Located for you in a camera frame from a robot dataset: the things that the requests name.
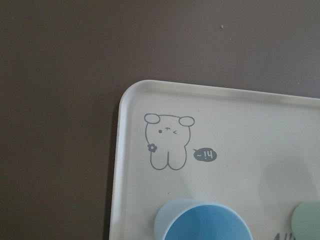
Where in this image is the green plastic cup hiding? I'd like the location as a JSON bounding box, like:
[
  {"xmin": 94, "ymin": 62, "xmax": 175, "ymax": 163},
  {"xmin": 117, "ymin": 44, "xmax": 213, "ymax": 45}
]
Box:
[{"xmin": 291, "ymin": 200, "xmax": 320, "ymax": 240}]

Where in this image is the blue plastic cup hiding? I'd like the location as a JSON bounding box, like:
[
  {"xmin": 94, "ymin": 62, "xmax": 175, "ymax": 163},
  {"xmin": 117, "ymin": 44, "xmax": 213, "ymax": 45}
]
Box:
[{"xmin": 153, "ymin": 198, "xmax": 253, "ymax": 240}]

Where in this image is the cream rabbit tray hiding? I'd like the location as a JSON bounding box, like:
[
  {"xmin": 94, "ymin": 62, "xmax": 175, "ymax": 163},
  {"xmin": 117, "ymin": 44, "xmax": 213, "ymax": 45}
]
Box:
[{"xmin": 109, "ymin": 80, "xmax": 320, "ymax": 240}]

